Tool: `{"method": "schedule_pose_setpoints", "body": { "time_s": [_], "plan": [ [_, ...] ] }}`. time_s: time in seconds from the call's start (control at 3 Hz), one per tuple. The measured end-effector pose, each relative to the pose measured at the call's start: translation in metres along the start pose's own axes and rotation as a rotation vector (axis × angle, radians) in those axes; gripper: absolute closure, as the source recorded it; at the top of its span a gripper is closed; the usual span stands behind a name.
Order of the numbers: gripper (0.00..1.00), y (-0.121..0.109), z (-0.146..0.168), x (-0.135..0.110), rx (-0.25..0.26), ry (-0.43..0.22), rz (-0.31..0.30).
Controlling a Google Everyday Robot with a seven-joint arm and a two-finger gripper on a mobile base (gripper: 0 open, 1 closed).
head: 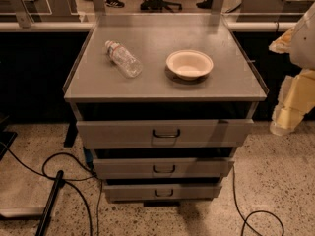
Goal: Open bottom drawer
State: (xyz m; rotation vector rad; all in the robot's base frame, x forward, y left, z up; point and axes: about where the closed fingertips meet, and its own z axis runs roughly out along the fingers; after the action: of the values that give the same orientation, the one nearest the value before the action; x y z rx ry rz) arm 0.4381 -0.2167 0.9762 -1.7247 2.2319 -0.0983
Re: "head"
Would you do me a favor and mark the clear plastic water bottle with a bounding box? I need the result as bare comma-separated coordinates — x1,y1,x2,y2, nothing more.
105,40,143,78

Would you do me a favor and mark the grey drawer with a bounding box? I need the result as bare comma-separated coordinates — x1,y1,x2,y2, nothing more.
93,158,233,179
103,183,221,203
77,119,253,149

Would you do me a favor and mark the grey drawer cabinet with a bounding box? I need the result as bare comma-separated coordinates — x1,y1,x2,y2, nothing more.
62,13,270,208

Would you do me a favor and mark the black stand leg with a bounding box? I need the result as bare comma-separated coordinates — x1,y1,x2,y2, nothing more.
35,170,64,236

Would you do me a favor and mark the black cable left floor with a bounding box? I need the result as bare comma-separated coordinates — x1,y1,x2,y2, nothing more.
0,141,104,236

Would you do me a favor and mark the person's black sneaker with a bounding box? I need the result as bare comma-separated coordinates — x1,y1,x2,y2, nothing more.
105,0,125,8

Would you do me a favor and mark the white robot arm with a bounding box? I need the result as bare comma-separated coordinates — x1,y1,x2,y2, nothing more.
269,3,315,136

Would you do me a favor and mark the white horizontal rail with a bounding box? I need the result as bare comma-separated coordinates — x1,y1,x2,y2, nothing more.
0,21,295,32

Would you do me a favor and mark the black cable floor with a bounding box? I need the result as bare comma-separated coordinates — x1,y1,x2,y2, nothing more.
0,141,104,236
231,166,285,236

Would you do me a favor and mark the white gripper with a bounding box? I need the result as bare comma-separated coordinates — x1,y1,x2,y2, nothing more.
269,28,315,136

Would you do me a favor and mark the black cable right floor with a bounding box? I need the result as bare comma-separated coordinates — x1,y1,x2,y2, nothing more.
231,166,285,236

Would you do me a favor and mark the grey metal floor plate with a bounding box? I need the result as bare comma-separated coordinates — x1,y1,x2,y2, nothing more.
0,207,44,220

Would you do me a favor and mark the white paper bowl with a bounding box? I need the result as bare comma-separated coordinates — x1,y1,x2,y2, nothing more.
166,50,214,81

